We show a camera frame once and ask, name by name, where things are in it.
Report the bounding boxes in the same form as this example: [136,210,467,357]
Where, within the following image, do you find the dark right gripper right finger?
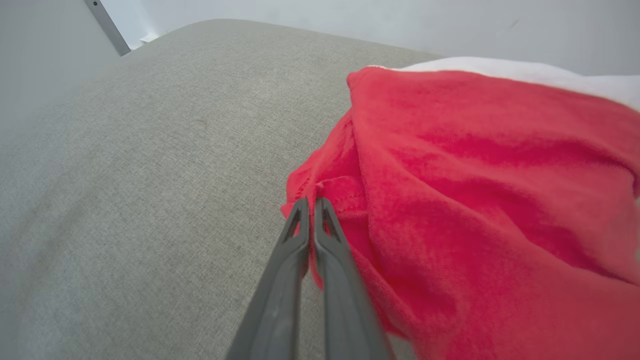
[314,196,396,360]

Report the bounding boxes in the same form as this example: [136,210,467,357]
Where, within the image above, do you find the grey fabric sofa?
[0,19,446,360]

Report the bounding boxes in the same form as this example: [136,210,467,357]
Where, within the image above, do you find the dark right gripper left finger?
[226,197,311,360]

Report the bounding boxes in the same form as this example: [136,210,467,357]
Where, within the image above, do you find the grey metal post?
[84,0,132,57]

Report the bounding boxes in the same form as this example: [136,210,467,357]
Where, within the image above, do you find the red white short-sleeve jersey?
[281,56,640,360]

